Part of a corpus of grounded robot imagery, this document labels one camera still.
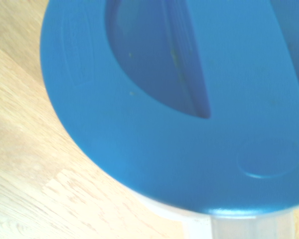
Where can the translucent pitcher with blue lid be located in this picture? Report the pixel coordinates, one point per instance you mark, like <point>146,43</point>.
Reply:
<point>164,139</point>

